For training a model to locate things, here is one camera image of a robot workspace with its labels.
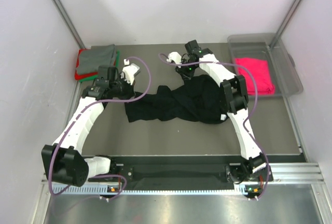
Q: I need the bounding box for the clear plastic bin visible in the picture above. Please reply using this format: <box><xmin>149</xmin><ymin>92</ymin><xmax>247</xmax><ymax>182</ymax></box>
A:
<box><xmin>228</xmin><ymin>33</ymin><xmax>303</xmax><ymax>97</ymax></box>

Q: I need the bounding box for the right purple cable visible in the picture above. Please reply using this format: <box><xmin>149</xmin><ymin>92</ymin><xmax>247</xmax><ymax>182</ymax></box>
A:
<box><xmin>158</xmin><ymin>52</ymin><xmax>271</xmax><ymax>201</ymax></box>

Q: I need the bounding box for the right aluminium frame post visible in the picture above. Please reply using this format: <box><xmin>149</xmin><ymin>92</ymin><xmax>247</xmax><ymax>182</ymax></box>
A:
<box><xmin>269</xmin><ymin>0</ymin><xmax>303</xmax><ymax>50</ymax></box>

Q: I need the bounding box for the aluminium frame post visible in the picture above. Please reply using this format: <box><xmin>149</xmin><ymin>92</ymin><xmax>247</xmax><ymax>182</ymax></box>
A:
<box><xmin>269</xmin><ymin>0</ymin><xmax>303</xmax><ymax>50</ymax></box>
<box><xmin>52</xmin><ymin>0</ymin><xmax>86</xmax><ymax>49</ymax></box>

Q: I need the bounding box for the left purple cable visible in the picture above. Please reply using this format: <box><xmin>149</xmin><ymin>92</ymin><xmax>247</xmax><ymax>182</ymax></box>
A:
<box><xmin>48</xmin><ymin>57</ymin><xmax>152</xmax><ymax>199</ymax></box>

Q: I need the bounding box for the pink t shirt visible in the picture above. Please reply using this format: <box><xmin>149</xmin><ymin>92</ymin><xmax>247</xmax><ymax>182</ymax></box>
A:
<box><xmin>234</xmin><ymin>58</ymin><xmax>275</xmax><ymax>95</ymax></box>

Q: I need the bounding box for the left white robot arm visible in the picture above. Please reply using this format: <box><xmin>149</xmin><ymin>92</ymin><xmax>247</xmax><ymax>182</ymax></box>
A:
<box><xmin>41</xmin><ymin>63</ymin><xmax>140</xmax><ymax>187</ymax></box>

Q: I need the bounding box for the left aluminium frame post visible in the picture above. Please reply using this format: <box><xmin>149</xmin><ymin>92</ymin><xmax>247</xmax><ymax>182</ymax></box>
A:
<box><xmin>52</xmin><ymin>0</ymin><xmax>86</xmax><ymax>49</ymax></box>

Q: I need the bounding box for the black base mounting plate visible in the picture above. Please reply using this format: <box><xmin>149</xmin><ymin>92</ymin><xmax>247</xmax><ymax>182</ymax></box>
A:
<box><xmin>88</xmin><ymin>155</ymin><xmax>274</xmax><ymax>191</ymax></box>

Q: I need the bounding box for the aluminium rail frame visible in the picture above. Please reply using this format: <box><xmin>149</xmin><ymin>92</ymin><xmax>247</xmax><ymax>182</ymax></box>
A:
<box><xmin>32</xmin><ymin>163</ymin><xmax>331</xmax><ymax>223</ymax></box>

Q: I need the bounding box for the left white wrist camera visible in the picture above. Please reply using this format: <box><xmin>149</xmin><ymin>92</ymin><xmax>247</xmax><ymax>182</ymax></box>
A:
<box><xmin>120</xmin><ymin>59</ymin><xmax>140</xmax><ymax>85</ymax></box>

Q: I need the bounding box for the purple cable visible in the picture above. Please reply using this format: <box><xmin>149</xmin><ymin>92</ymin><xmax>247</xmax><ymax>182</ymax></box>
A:
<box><xmin>48</xmin><ymin>57</ymin><xmax>152</xmax><ymax>199</ymax></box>
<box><xmin>158</xmin><ymin>52</ymin><xmax>271</xmax><ymax>201</ymax></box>

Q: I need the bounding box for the black t shirt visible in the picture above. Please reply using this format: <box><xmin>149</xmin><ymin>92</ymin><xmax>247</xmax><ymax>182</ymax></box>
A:
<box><xmin>124</xmin><ymin>75</ymin><xmax>228</xmax><ymax>124</ymax></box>

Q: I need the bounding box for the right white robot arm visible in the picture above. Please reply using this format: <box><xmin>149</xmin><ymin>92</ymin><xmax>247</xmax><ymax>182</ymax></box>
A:
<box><xmin>167</xmin><ymin>40</ymin><xmax>269</xmax><ymax>183</ymax></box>

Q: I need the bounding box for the folded green t shirt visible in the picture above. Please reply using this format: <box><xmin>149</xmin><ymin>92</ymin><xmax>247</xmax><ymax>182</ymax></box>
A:
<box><xmin>79</xmin><ymin>50</ymin><xmax>121</xmax><ymax>83</ymax></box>

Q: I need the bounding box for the slotted cable duct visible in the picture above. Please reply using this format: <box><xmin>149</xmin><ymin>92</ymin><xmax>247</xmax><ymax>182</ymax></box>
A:
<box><xmin>52</xmin><ymin>183</ymin><xmax>259</xmax><ymax>195</ymax></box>

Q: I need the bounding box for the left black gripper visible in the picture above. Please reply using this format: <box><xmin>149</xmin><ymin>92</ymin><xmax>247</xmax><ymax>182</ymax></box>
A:
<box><xmin>109</xmin><ymin>74</ymin><xmax>135</xmax><ymax>103</ymax></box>

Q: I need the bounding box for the folded red t shirt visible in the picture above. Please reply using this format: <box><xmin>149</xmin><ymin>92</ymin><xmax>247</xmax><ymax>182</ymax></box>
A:
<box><xmin>74</xmin><ymin>49</ymin><xmax>117</xmax><ymax>81</ymax></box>

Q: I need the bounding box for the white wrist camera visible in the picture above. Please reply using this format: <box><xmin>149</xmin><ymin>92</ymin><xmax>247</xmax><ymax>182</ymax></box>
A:
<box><xmin>166</xmin><ymin>51</ymin><xmax>182</xmax><ymax>65</ymax></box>
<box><xmin>120</xmin><ymin>59</ymin><xmax>140</xmax><ymax>85</ymax></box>

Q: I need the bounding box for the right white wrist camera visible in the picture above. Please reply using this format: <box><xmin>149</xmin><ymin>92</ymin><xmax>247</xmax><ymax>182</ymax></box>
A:
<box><xmin>166</xmin><ymin>51</ymin><xmax>182</xmax><ymax>65</ymax></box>

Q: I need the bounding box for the folded grey t shirt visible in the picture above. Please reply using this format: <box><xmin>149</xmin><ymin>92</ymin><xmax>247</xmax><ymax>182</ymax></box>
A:
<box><xmin>76</xmin><ymin>44</ymin><xmax>117</xmax><ymax>75</ymax></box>

